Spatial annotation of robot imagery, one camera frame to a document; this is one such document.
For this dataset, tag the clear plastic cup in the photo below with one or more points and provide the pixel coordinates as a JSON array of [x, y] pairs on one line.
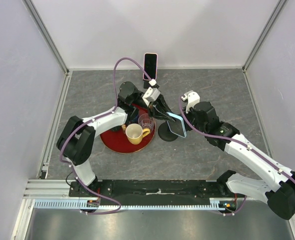
[[146, 122]]

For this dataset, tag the yellow mug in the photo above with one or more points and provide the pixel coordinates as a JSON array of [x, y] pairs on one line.
[[135, 133]]

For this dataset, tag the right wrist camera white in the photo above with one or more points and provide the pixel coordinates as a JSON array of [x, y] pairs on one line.
[[191, 98]]

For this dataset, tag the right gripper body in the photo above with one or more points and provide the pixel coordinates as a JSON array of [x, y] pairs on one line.
[[191, 118]]

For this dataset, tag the red round tray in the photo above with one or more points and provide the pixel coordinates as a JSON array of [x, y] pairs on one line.
[[118, 142]]

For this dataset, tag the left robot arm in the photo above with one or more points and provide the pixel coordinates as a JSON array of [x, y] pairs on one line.
[[77, 138]]

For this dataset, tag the dark blue mug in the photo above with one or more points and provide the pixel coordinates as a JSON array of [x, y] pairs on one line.
[[133, 119]]

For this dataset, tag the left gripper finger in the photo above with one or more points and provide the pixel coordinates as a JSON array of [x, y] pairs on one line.
[[163, 107], [156, 114]]

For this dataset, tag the black round-base phone holder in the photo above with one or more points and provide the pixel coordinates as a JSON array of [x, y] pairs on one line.
[[165, 134]]

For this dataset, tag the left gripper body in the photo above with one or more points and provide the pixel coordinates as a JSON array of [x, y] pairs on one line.
[[150, 109]]

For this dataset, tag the green mug cream inside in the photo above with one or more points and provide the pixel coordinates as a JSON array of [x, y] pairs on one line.
[[117, 128]]

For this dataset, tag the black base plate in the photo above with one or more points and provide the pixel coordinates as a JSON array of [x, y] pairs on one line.
[[162, 191]]

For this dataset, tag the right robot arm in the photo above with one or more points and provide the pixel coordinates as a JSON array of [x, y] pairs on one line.
[[276, 186]]

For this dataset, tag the grey cable duct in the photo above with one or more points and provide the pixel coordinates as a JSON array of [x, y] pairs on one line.
[[211, 204]]

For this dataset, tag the phone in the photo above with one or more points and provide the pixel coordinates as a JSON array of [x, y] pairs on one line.
[[150, 64], [178, 126]]

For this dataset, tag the black folding phone stand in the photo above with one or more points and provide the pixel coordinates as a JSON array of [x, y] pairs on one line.
[[146, 84]]

